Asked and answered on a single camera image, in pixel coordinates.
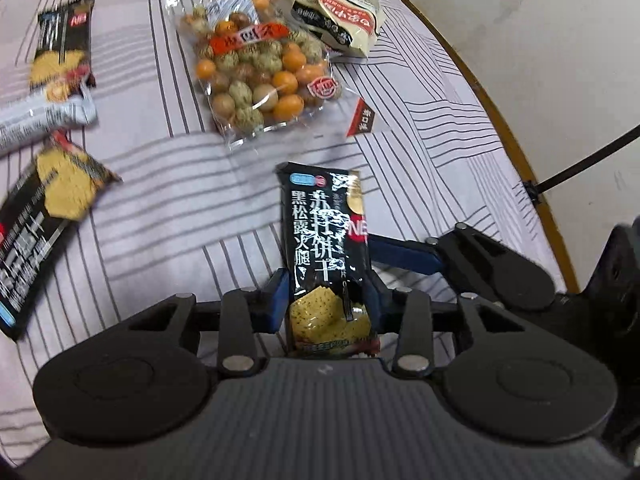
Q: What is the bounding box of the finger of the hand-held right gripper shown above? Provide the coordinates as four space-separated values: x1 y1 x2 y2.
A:
370 222 521 302

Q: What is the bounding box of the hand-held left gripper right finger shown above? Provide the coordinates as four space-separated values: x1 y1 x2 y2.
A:
364 271 526 373

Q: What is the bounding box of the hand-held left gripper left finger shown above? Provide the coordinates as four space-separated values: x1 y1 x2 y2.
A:
127 269 292 376

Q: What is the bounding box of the black cracker packet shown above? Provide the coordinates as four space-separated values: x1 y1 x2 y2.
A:
276 161 382 359
27 2 97 103
0 131 124 342

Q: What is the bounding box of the beige snack bag red label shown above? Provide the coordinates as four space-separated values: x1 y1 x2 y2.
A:
264 0 387 59

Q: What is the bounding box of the clear bag of coated peanuts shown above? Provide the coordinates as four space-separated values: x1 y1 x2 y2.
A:
165 0 392 152

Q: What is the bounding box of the silver white snack packet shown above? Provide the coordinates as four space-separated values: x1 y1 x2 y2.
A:
0 87 98 155

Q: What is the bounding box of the black cable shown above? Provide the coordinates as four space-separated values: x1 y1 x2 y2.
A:
524 125 640 207

